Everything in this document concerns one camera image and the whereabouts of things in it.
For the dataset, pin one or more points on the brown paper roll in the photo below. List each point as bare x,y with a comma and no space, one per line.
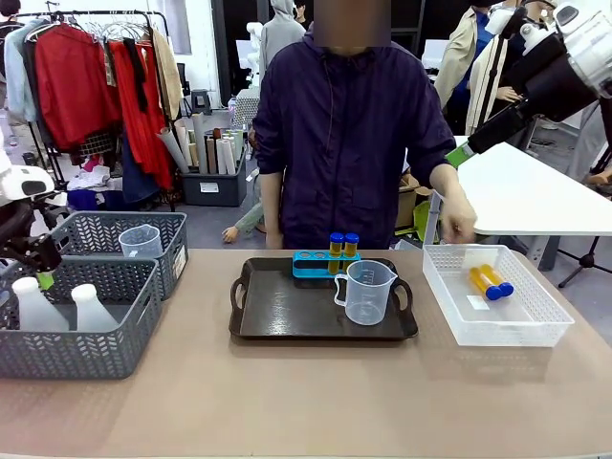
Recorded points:
212,155

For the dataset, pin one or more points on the person's right forearm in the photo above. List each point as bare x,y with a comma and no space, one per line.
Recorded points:
271,201

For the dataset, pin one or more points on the beige paper roll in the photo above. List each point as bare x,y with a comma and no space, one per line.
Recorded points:
183,141

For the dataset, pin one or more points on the person's left hand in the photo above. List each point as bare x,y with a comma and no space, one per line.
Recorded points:
459,222

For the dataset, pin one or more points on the clear plastic measuring cup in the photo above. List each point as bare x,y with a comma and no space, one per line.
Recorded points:
141,244
365,296

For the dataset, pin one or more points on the person in beige coat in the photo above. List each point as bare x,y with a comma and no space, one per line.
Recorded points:
459,52

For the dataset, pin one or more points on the black scarf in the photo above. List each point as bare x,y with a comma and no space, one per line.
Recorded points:
138,72

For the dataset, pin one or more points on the yellow test tube blue cap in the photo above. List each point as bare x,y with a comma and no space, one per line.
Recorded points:
336,251
479,282
352,248
495,277

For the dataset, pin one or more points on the red dress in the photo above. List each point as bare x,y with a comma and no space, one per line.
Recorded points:
138,129

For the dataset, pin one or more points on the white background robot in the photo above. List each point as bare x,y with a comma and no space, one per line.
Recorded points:
255,43

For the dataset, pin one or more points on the dark plastic stool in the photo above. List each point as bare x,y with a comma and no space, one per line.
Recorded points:
201,101

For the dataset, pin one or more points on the beige garment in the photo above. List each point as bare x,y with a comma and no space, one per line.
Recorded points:
167,72

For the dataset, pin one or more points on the person's left forearm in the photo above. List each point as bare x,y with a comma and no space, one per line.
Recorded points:
444,184

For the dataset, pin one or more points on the mannequin lying on floor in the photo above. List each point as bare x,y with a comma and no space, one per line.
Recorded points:
248,220

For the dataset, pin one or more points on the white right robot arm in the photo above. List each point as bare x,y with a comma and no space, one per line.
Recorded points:
588,43

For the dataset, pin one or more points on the red jacket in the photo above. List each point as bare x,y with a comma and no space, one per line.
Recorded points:
72,86

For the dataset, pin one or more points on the small white paper label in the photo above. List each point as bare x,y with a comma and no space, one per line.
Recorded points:
478,303

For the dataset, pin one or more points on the tall grey paper roll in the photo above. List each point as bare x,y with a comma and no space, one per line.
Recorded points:
200,143

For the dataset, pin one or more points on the person's right hand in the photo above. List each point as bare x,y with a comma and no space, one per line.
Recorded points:
274,239

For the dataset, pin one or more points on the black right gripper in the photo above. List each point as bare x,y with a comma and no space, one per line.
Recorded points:
502,126

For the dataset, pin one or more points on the black storage bin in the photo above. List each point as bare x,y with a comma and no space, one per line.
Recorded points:
215,189

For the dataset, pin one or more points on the person in grey hoodie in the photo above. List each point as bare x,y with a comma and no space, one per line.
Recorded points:
279,43

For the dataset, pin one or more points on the white side table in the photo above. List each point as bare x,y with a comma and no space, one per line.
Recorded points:
526,191

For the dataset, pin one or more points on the white perforated box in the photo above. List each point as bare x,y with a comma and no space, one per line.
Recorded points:
248,107

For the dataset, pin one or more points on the grey basket with label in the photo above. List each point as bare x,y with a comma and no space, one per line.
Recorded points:
95,234

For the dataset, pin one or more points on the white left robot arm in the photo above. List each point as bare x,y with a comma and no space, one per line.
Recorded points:
24,184

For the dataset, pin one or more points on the cardboard box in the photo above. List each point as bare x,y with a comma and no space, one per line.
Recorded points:
406,205

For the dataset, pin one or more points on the pile of clothes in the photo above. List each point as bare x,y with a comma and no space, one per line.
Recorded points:
91,186

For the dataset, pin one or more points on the white paper roll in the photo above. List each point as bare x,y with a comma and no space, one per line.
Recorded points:
230,158
221,158

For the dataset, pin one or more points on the grey plastic lattice basket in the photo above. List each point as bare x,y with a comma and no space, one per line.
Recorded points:
72,354

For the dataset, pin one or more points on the blue test tube rack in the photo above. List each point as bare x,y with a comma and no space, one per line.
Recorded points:
311,268

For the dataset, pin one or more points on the green plastic container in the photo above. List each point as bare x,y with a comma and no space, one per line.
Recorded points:
423,220

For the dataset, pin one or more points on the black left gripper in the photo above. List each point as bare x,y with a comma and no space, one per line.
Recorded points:
42,253

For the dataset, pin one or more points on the light blue garment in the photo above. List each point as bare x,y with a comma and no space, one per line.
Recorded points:
16,72

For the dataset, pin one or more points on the black tripod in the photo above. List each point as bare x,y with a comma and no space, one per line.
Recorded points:
587,260

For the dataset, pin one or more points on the dark blue garment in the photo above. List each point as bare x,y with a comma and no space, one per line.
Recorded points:
136,179

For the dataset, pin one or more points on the white plastic bottle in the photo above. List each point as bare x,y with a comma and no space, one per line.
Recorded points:
93,313
36,311

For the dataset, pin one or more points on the person in purple jacket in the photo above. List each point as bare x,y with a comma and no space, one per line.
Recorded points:
344,143

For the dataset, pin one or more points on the white clear plastic basket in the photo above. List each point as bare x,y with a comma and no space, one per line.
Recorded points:
540,311

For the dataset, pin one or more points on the dark brown serving tray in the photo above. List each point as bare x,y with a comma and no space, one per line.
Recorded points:
287,311

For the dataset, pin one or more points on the black metal clothes rack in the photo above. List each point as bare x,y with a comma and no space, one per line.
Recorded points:
72,13

